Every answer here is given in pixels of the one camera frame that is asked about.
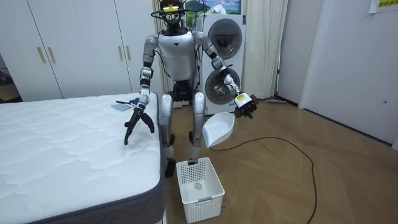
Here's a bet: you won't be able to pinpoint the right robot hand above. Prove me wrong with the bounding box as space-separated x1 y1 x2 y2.
123 105 155 146

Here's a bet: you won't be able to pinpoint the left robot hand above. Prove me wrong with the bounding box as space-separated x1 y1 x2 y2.
233 91 259 120

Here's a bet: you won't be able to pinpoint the white dustpan with dark handle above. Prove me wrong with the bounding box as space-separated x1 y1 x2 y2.
201 94 261 149

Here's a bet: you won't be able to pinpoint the robot legs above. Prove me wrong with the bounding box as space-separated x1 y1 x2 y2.
157 91 208 179

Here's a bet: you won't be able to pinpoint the white stacked washing machines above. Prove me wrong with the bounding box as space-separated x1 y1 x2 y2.
195 12 248 116

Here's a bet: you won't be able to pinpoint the robot body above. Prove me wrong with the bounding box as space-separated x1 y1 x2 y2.
150 0 205 103

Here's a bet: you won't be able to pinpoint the grey bed with white mattress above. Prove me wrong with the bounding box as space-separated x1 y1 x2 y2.
0 92 167 224

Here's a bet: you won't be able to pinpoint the white perforated plastic basket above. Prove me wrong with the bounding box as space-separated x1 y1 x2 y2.
175 157 226 224

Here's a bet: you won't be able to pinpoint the white door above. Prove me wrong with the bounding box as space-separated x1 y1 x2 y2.
298 0 398 146

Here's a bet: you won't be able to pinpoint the hand brush with blue handle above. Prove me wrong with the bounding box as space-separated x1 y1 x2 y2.
111 97 141 113

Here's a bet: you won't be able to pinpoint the long-handled floor mop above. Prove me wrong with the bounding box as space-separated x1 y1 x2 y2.
265 52 289 105

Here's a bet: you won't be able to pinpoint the black floor cable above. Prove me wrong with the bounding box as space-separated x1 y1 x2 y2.
208 136 318 224

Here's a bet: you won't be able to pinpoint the white wardrobe with gold handles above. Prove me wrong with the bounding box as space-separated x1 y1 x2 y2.
0 0 163 103

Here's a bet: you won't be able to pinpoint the landscape wall poster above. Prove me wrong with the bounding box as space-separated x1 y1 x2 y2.
184 0 243 16

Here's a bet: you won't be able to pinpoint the cable bundle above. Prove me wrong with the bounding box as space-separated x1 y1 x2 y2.
185 0 206 35

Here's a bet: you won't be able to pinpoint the white paper wall sign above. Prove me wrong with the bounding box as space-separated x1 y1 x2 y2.
368 0 398 14

